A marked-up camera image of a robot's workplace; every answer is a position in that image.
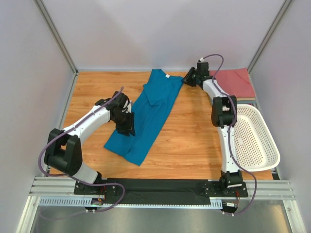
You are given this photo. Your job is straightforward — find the blue t shirt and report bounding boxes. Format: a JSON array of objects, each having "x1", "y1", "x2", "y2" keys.
[{"x1": 104, "y1": 69, "x2": 183, "y2": 166}]

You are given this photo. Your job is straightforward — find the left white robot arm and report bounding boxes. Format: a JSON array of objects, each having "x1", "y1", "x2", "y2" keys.
[{"x1": 41, "y1": 91, "x2": 135, "y2": 195}]

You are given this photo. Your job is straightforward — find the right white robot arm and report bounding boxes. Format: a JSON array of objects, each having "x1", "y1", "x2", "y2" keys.
[{"x1": 183, "y1": 59, "x2": 243, "y2": 195}]

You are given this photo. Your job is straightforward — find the folded red t shirt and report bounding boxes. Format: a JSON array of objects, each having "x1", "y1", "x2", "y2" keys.
[{"x1": 215, "y1": 68, "x2": 255, "y2": 98}]

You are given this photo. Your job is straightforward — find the white perforated basket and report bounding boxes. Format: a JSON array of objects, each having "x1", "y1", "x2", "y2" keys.
[{"x1": 234, "y1": 104, "x2": 280, "y2": 172}]

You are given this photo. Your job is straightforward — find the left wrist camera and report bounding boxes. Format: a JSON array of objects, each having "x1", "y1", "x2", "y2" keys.
[{"x1": 122, "y1": 100, "x2": 133, "y2": 113}]

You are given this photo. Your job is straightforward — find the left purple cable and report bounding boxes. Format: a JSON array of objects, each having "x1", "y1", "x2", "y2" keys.
[{"x1": 38, "y1": 86, "x2": 127, "y2": 220}]

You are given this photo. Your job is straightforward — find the purple cable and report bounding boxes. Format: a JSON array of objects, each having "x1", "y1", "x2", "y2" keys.
[
  {"x1": 199, "y1": 54, "x2": 258, "y2": 216},
  {"x1": 38, "y1": 86, "x2": 127, "y2": 220}
]

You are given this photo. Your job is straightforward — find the grey slotted cable duct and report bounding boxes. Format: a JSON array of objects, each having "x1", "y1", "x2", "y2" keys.
[{"x1": 38, "y1": 197, "x2": 238, "y2": 209}]

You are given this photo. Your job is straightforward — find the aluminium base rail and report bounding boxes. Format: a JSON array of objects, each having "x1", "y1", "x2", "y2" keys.
[{"x1": 30, "y1": 177, "x2": 295, "y2": 200}]

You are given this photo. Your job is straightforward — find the left aluminium frame post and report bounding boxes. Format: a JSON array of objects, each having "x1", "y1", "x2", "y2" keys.
[{"x1": 34, "y1": 0, "x2": 78, "y2": 75}]

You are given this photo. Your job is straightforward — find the aluminium frame post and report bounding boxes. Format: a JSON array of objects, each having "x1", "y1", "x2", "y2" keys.
[
  {"x1": 34, "y1": 0, "x2": 78, "y2": 75},
  {"x1": 247, "y1": 0, "x2": 294, "y2": 74}
]

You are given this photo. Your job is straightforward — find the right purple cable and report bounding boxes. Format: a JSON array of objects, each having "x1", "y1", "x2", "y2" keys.
[{"x1": 199, "y1": 54, "x2": 258, "y2": 216}]

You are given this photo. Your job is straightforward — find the right aluminium frame post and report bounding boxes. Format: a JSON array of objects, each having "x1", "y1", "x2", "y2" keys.
[{"x1": 247, "y1": 0, "x2": 294, "y2": 74}]

